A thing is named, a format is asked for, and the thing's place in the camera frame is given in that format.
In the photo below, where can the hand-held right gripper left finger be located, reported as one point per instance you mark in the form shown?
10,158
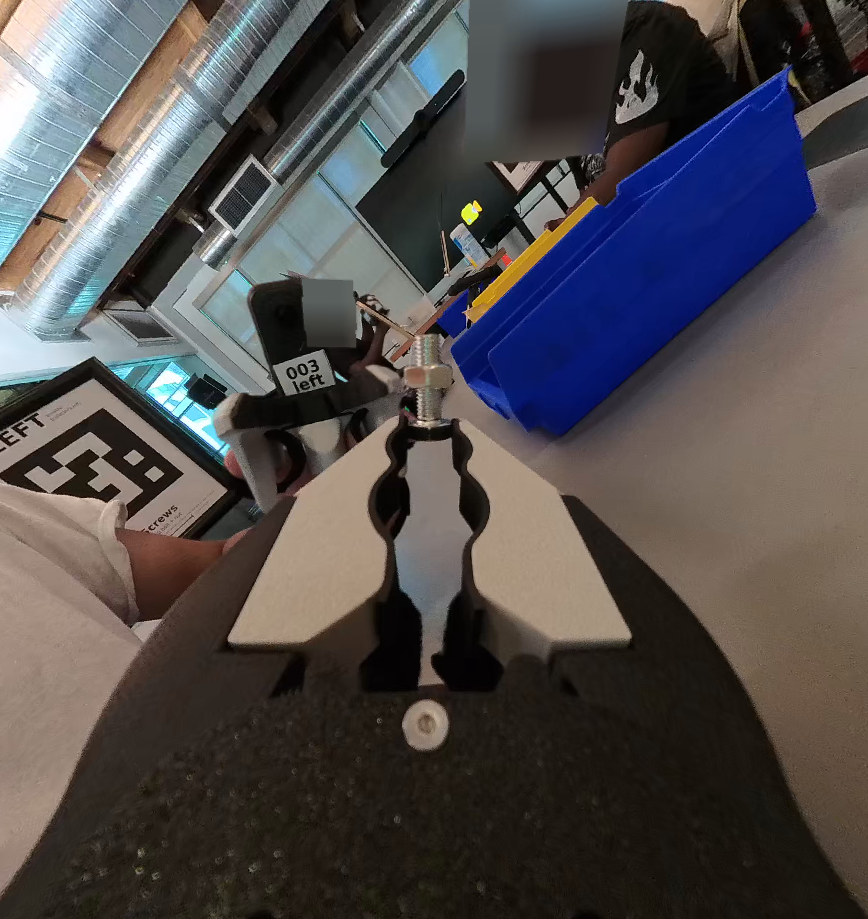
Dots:
312,567

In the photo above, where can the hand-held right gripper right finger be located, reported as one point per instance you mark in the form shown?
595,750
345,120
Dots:
548,567

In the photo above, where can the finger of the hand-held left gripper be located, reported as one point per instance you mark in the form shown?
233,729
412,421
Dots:
385,411

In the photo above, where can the silver hex nut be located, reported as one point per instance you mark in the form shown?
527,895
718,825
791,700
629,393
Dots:
426,377

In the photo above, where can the silver bolt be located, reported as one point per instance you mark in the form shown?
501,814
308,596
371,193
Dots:
426,348

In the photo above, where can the person's left forearm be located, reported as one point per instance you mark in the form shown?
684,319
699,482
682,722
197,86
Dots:
168,567

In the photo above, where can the grey desk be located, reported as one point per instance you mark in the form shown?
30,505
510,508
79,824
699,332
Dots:
728,502

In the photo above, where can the person's left hand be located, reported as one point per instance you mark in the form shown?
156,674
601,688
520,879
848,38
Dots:
236,465

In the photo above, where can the small blue plastic bin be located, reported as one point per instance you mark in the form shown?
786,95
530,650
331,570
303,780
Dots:
454,324

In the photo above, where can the white air vent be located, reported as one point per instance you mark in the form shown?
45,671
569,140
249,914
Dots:
243,194

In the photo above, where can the white bottle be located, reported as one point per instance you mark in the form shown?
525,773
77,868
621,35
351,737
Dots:
470,248

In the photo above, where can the yellow plastic bin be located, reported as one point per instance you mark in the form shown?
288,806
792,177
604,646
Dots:
527,262

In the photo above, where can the framed marker poster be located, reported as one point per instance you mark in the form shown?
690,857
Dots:
82,459

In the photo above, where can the silver pipe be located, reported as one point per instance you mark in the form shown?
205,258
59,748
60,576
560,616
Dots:
347,86

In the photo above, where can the black video bar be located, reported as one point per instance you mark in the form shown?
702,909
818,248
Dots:
423,118

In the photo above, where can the person's white shirt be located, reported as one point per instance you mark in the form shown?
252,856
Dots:
39,646

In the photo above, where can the black wall screen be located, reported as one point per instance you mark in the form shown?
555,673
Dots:
434,215

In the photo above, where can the large silver duct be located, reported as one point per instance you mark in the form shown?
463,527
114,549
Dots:
67,108

